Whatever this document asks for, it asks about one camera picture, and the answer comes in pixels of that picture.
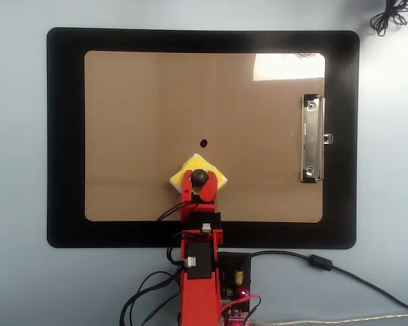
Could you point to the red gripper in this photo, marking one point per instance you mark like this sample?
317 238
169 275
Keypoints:
204 203

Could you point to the yellow sponge with black knob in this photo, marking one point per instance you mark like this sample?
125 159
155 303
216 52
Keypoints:
217 173

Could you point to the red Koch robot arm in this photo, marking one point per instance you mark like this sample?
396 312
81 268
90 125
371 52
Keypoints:
200 299

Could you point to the black marker dot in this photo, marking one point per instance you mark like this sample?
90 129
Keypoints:
203 143

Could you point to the brown clipboard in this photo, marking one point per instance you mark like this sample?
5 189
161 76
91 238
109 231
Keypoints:
190 102

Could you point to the black controller board base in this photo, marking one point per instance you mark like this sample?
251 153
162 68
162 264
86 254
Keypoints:
239 261

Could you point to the metal clipboard clip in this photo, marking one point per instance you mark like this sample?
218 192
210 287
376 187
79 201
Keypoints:
311 142

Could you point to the black mat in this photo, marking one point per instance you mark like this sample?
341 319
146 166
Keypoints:
64 102

